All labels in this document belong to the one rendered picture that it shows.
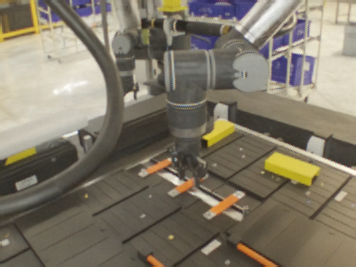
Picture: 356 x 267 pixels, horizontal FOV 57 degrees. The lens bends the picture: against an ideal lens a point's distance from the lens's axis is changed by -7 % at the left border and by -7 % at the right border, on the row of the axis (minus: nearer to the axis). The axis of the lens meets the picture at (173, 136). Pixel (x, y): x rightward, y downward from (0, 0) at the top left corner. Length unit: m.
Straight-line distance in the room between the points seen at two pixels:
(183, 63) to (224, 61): 0.10
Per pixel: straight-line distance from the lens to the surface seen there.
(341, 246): 0.91
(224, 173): 1.11
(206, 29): 1.28
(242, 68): 0.88
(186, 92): 0.88
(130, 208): 0.99
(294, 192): 1.06
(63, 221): 0.98
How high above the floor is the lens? 1.62
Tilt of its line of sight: 27 degrees down
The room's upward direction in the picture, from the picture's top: 3 degrees counter-clockwise
